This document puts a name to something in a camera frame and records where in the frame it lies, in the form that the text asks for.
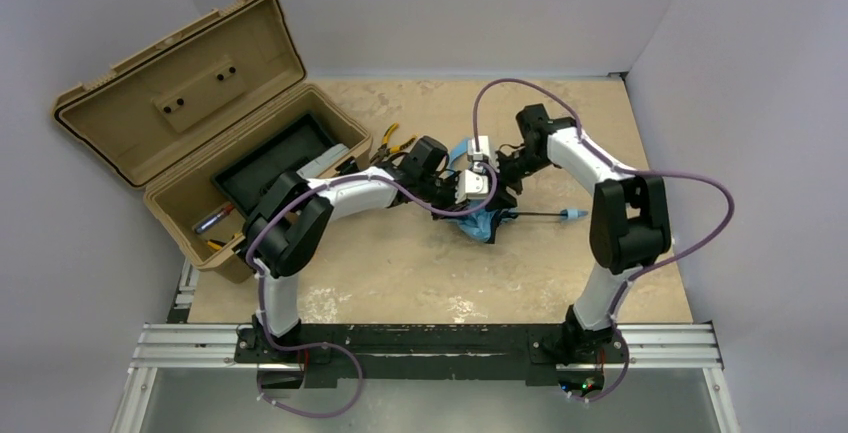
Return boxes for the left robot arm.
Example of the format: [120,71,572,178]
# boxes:
[243,136,486,356]

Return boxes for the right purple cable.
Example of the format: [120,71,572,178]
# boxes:
[471,78,735,405]

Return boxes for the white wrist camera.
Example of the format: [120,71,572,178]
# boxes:
[455,170,491,204]
[466,135,496,173]

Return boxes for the black toolbox tray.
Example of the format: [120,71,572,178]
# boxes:
[211,110,338,216]

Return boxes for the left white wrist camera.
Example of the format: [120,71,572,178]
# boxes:
[455,170,491,204]

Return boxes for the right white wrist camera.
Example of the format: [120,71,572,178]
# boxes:
[466,135,496,173]

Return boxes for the yellow tool in toolbox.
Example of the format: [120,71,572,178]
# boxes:
[205,234,243,252]

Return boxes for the tan plastic toolbox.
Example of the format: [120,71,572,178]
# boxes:
[52,0,373,283]

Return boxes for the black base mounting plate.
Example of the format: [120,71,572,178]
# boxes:
[234,323,629,393]

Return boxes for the yellow handled pliers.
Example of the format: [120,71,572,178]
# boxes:
[368,122,419,166]

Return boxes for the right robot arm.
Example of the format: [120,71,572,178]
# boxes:
[496,104,671,364]

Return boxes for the aluminium rail frame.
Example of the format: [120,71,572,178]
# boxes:
[111,254,740,432]

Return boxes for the grey box in toolbox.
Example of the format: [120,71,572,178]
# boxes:
[296,144,350,179]

